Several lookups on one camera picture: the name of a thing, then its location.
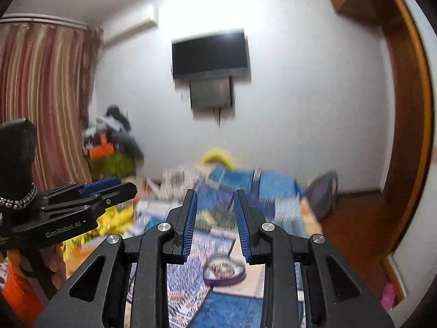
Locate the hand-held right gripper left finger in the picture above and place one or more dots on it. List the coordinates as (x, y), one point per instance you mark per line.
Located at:
(190, 225)

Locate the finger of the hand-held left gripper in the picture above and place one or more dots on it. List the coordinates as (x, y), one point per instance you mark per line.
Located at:
(117, 192)
(100, 184)

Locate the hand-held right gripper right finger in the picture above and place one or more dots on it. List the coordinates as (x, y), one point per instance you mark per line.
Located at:
(243, 229)

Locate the heart-shaped purple tin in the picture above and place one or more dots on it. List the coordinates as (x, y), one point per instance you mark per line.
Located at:
(223, 278)

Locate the person's left hand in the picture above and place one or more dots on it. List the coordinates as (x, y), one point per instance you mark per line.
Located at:
(56, 263)

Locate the green patterned cloth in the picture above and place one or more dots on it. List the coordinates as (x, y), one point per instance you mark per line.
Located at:
(111, 167)

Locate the patchwork blue bedspread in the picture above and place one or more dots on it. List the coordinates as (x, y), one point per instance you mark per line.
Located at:
(218, 211)

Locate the orange box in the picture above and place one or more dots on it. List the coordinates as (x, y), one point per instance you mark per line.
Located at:
(101, 151)

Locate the yellow blanket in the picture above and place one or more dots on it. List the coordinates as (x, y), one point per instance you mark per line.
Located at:
(102, 222)

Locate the pile of clothes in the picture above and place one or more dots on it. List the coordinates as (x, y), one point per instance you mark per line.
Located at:
(114, 126)

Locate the striped brown curtain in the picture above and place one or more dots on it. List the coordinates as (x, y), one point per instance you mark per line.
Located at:
(44, 92)

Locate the yellow round object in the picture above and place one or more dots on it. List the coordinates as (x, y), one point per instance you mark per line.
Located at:
(218, 159)

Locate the dark purple bag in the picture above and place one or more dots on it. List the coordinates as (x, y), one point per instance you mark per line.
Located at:
(322, 194)

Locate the orange cloth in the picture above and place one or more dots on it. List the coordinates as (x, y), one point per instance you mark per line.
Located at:
(17, 290)

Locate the pink object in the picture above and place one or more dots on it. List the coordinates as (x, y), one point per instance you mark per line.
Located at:
(388, 295)

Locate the white air conditioner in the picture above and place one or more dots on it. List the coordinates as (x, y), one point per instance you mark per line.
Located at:
(133, 22)

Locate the brown wooden door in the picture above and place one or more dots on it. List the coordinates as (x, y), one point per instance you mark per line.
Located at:
(406, 109)

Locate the black wall television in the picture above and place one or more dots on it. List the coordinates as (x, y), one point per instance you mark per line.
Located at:
(210, 54)

